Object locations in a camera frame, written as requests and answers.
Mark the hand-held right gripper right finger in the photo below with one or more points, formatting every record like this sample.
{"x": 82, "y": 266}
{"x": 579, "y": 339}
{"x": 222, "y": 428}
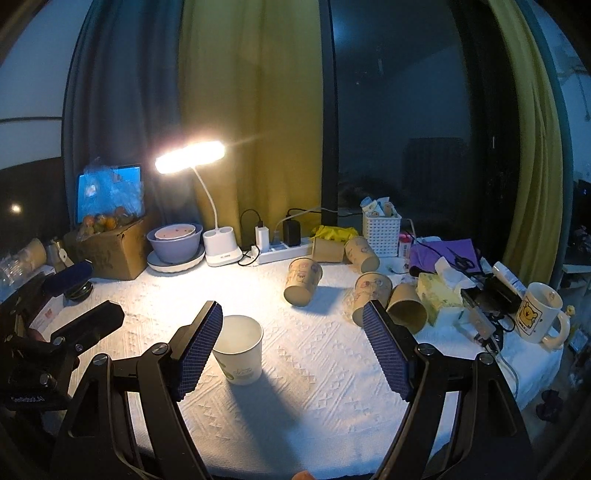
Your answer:
{"x": 387, "y": 351}

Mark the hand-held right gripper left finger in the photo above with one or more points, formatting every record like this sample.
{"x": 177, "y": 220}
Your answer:
{"x": 199, "y": 351}

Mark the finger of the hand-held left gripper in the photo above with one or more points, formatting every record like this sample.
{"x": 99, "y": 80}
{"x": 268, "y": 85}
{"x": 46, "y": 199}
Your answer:
{"x": 69, "y": 276}
{"x": 94, "y": 322}

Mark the brown printed paper cup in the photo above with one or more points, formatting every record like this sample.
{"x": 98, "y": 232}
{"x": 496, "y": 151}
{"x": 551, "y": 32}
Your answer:
{"x": 302, "y": 282}
{"x": 371, "y": 290}
{"x": 406, "y": 309}
{"x": 364, "y": 254}

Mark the white paper cup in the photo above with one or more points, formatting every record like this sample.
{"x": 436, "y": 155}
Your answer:
{"x": 239, "y": 357}

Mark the black round lid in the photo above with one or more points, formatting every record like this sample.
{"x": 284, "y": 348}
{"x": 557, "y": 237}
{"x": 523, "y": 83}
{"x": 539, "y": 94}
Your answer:
{"x": 79, "y": 291}

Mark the clear plastic cups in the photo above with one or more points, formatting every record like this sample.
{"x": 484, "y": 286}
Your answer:
{"x": 23, "y": 261}

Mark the cardboard box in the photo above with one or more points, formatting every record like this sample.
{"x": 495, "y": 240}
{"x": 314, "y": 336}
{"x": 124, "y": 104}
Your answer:
{"x": 113, "y": 251}

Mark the bag of fruits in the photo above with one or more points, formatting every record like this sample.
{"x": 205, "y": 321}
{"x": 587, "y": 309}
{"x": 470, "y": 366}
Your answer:
{"x": 104, "y": 222}

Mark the yellow tissue box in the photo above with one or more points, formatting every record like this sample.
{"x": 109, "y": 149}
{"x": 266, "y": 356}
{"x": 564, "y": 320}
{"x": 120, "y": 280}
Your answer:
{"x": 438, "y": 295}

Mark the white textured tablecloth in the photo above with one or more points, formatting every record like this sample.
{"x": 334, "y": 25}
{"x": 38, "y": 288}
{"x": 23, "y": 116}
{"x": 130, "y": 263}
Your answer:
{"x": 304, "y": 369}

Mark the white plate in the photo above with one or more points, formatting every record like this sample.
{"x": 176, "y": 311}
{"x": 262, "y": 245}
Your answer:
{"x": 178, "y": 266}

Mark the white desk lamp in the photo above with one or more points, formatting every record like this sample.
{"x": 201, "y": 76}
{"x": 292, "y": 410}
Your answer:
{"x": 222, "y": 251}

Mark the purple bowl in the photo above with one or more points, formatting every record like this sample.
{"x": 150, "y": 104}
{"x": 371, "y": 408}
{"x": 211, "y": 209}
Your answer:
{"x": 178, "y": 249}

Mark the small red white bottle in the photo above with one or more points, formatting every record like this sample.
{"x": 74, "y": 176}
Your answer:
{"x": 405, "y": 247}

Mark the purple cloth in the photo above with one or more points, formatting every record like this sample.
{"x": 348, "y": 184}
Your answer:
{"x": 434, "y": 256}

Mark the pink bowl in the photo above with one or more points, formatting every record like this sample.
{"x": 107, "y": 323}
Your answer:
{"x": 175, "y": 232}

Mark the white plastic basket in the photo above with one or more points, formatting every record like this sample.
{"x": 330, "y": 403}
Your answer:
{"x": 382, "y": 235}

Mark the black scissors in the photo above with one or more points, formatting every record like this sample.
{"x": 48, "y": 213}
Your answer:
{"x": 463, "y": 263}

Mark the small brown box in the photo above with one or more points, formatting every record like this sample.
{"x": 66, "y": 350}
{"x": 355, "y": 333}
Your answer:
{"x": 328, "y": 250}

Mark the black electronic device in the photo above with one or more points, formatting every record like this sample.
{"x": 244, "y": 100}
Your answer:
{"x": 496, "y": 295}

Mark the yellow rubber gloves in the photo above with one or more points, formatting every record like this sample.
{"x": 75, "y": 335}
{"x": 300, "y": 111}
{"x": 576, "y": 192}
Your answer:
{"x": 334, "y": 233}

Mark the white charger plug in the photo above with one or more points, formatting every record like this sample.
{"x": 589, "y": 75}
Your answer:
{"x": 262, "y": 237}

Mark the white power strip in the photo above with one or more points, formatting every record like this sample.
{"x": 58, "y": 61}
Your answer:
{"x": 286, "y": 253}

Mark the white tube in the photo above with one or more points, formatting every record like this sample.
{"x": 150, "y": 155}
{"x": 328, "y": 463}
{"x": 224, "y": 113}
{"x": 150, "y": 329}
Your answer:
{"x": 509, "y": 278}

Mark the packets in basket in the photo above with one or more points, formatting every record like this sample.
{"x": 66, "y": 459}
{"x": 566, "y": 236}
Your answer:
{"x": 378, "y": 206}

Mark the black charger plug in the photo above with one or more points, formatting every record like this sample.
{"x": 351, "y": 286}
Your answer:
{"x": 291, "y": 233}

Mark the white bear mug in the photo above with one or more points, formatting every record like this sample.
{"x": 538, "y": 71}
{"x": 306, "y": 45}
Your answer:
{"x": 538, "y": 318}

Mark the grey curtain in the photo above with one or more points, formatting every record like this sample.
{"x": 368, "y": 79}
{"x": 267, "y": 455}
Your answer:
{"x": 124, "y": 92}

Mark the yellow curtain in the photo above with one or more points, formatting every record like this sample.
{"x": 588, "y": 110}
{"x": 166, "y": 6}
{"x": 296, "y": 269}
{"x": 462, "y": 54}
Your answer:
{"x": 531, "y": 138}
{"x": 249, "y": 92}

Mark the black window frame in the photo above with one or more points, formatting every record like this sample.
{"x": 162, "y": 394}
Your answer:
{"x": 328, "y": 101}

